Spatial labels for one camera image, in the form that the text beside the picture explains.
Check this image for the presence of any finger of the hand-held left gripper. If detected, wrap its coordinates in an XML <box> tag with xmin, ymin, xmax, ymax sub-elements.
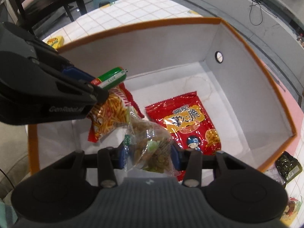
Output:
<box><xmin>35</xmin><ymin>40</ymin><xmax>97</xmax><ymax>83</ymax></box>
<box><xmin>56</xmin><ymin>79</ymin><xmax>110</xmax><ymax>105</ymax></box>

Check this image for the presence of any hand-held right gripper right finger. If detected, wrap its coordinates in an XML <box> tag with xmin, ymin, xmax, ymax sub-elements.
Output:
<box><xmin>170</xmin><ymin>142</ymin><xmax>253</xmax><ymax>188</ymax></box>

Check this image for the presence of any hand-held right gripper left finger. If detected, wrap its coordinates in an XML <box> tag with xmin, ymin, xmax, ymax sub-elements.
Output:
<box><xmin>55</xmin><ymin>144</ymin><xmax>131</xmax><ymax>188</ymax></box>

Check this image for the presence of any green sausage stick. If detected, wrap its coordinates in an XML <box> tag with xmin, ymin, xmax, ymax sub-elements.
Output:
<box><xmin>91</xmin><ymin>67</ymin><xmax>129</xmax><ymax>91</ymax></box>

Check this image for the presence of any clear bag of mixed snacks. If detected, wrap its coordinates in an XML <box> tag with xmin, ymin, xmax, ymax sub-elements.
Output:
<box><xmin>123</xmin><ymin>107</ymin><xmax>183</xmax><ymax>177</ymax></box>

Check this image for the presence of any orange fries snack packet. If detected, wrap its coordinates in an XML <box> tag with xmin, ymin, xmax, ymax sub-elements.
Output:
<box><xmin>87</xmin><ymin>83</ymin><xmax>145</xmax><ymax>143</ymax></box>

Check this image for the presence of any red snack packet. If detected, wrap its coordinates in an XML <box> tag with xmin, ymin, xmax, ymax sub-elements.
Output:
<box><xmin>145</xmin><ymin>91</ymin><xmax>222</xmax><ymax>156</ymax></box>

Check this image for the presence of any white box with orange rim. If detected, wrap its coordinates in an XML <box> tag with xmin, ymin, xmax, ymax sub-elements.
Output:
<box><xmin>28</xmin><ymin>17</ymin><xmax>298</xmax><ymax>174</ymax></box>

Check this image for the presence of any black snack packet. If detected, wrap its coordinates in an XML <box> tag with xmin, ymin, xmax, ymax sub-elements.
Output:
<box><xmin>275</xmin><ymin>151</ymin><xmax>300</xmax><ymax>183</ymax></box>

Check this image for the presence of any yellow snack packet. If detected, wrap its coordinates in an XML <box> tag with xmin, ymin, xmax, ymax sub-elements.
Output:
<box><xmin>45</xmin><ymin>36</ymin><xmax>64</xmax><ymax>49</ymax></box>

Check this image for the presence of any white checkered tablecloth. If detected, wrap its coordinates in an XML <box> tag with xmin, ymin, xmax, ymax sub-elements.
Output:
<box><xmin>38</xmin><ymin>0</ymin><xmax>304</xmax><ymax>228</ymax></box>

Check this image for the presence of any clear plastic snack packet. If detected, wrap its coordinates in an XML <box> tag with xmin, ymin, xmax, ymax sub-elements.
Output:
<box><xmin>264</xmin><ymin>169</ymin><xmax>287</xmax><ymax>188</ymax></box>

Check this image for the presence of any teal striped cloth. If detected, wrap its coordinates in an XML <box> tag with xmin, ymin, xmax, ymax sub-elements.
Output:
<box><xmin>0</xmin><ymin>199</ymin><xmax>18</xmax><ymax>228</ymax></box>

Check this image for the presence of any colourful white snack packet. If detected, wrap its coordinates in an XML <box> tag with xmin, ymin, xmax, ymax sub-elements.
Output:
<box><xmin>280</xmin><ymin>196</ymin><xmax>301</xmax><ymax>221</ymax></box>

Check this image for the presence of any pink table mat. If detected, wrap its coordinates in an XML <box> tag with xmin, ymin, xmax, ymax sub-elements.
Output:
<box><xmin>259</xmin><ymin>59</ymin><xmax>304</xmax><ymax>162</ymax></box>

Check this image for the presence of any white marble tv cabinet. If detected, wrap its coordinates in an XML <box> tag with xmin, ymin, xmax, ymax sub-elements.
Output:
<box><xmin>214</xmin><ymin>0</ymin><xmax>304</xmax><ymax>60</ymax></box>

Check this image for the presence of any black cable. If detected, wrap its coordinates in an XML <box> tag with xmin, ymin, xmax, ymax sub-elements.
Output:
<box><xmin>249</xmin><ymin>0</ymin><xmax>264</xmax><ymax>26</ymax></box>

